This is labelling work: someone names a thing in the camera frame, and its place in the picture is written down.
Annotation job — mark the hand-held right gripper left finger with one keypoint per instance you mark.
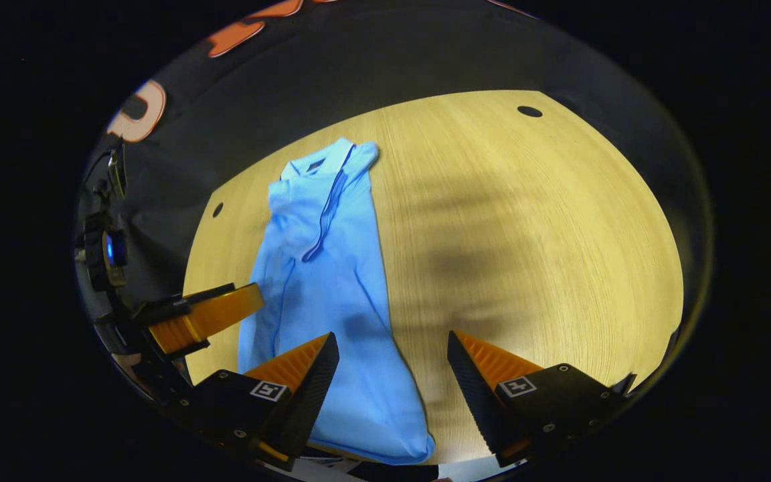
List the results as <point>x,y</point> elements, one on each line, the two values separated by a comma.
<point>305,408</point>

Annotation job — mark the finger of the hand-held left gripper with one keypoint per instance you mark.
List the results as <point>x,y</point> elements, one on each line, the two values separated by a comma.
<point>211,318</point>

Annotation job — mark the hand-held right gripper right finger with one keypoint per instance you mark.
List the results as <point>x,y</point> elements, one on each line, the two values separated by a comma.
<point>482,408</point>

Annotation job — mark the light blue T-shirt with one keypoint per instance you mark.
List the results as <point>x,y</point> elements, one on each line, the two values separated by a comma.
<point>318,268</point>

